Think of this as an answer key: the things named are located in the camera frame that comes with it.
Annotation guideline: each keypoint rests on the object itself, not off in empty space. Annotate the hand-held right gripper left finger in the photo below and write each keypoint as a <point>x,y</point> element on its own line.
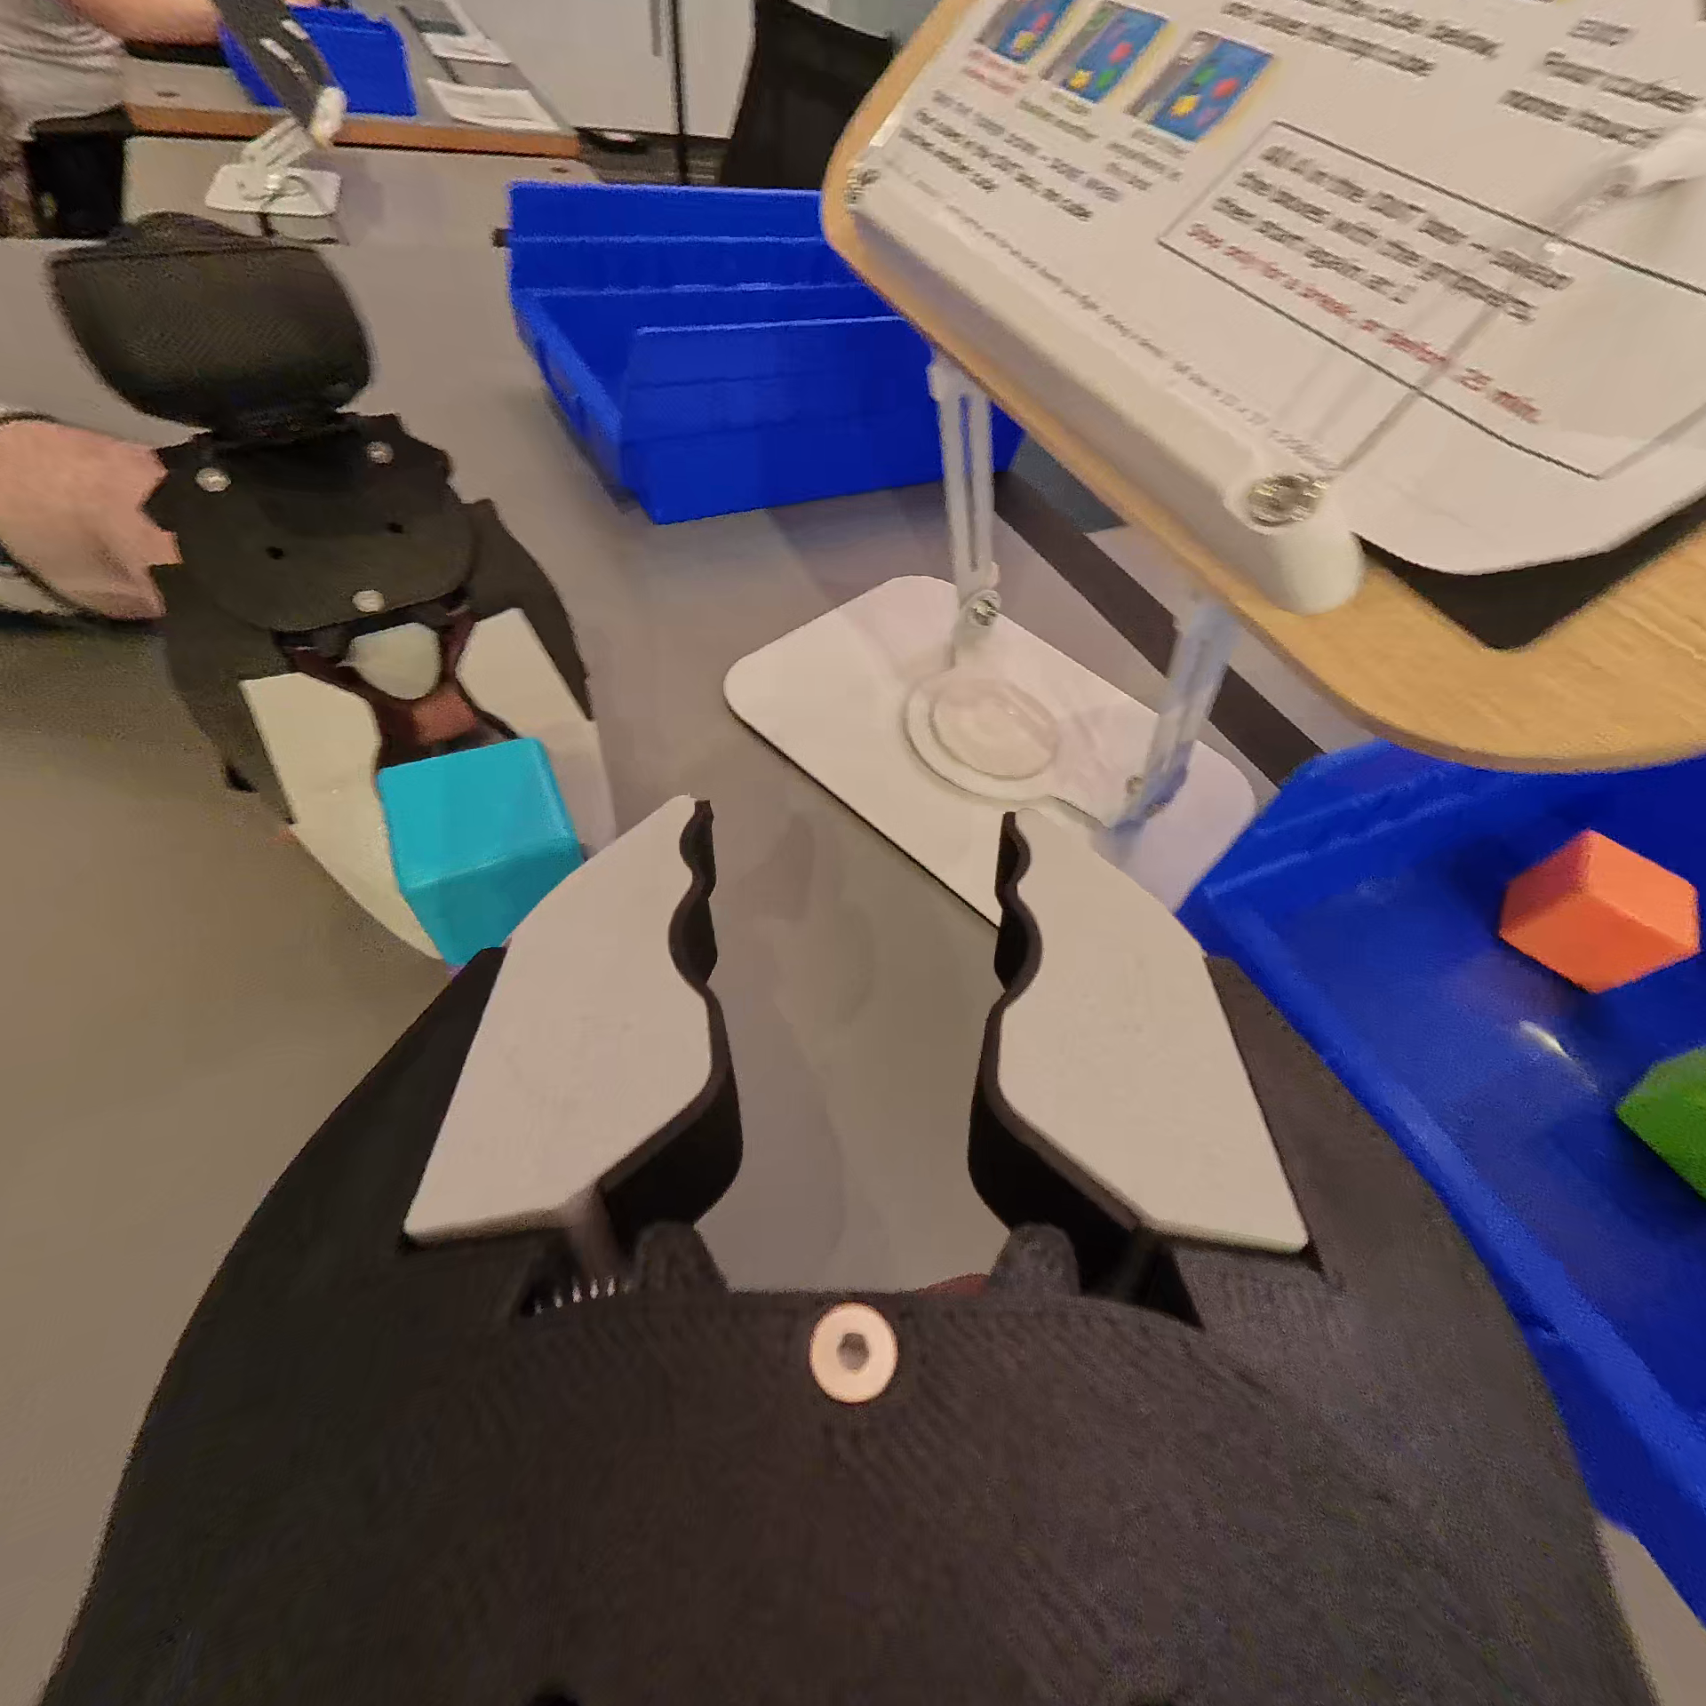
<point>573,1067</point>

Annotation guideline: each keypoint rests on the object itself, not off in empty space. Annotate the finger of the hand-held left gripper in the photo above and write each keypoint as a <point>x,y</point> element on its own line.
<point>313,788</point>
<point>546,682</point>

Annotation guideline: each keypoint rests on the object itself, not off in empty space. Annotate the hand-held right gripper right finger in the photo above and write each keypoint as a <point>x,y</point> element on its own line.
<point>1133,1079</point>

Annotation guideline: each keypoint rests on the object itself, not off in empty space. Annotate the cyan cube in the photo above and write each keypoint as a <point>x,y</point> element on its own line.
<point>480,841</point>

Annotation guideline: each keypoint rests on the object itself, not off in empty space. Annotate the blue plastic bin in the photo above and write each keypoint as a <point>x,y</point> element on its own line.
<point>746,400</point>
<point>1399,1001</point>

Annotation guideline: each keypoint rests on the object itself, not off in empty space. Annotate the orange cube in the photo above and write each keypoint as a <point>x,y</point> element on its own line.
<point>1600,913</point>

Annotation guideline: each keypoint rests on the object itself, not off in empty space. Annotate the lime green cube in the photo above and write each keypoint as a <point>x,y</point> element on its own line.
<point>1673,1121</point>

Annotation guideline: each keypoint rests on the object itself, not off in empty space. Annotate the grey desk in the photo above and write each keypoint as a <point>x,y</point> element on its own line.
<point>201,1067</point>

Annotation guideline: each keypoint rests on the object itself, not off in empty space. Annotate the person's left hand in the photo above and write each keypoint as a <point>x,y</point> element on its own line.
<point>80,521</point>

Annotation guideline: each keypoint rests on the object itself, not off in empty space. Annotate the black document stand white base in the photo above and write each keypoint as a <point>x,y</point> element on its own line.
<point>273,181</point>

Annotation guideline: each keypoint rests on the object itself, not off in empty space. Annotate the wooden office table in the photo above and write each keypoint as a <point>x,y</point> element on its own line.
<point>440,133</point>

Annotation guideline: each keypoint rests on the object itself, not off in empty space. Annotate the small blue bin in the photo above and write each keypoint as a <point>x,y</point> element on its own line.
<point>373,68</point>

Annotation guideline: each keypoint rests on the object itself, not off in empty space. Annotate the black backing card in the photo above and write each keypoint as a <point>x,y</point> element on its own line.
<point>1534,587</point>

